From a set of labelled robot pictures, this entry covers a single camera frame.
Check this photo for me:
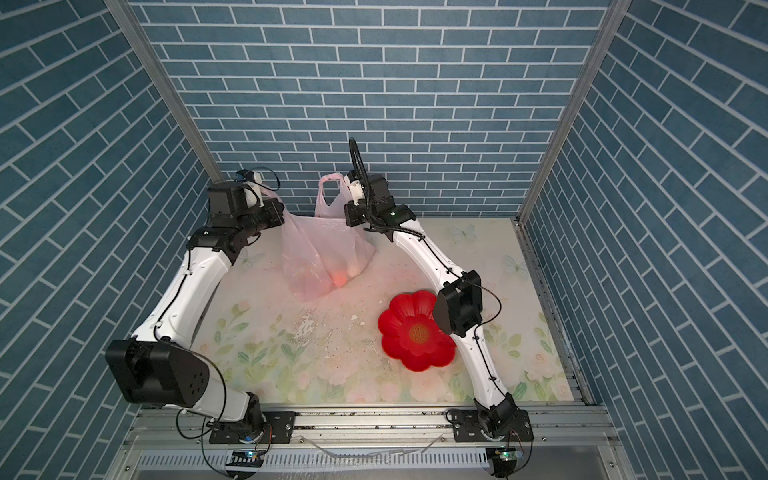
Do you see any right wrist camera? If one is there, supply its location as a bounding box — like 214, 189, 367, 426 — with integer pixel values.
345, 178, 365, 205

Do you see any pink plastic bag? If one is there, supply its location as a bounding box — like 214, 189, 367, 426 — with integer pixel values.
281, 173, 375, 302

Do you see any right metal corner post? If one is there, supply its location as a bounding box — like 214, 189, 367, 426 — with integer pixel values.
517, 0, 631, 224

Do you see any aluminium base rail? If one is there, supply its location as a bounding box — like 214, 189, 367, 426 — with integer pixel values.
106, 403, 634, 479

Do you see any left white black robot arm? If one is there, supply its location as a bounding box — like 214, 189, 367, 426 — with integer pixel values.
105, 170, 284, 425

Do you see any red flower-shaped plate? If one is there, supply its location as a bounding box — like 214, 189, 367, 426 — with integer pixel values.
377, 290, 456, 372

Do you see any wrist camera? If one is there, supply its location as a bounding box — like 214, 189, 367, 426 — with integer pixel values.
236, 169, 262, 188
345, 178, 365, 205

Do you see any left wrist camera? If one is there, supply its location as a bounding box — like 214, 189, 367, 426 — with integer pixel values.
236, 169, 262, 188

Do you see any metal corner post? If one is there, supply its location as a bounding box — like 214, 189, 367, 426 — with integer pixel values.
104, 0, 225, 182
517, 0, 631, 224

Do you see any left metal corner post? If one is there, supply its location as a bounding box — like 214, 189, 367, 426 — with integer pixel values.
104, 0, 225, 182

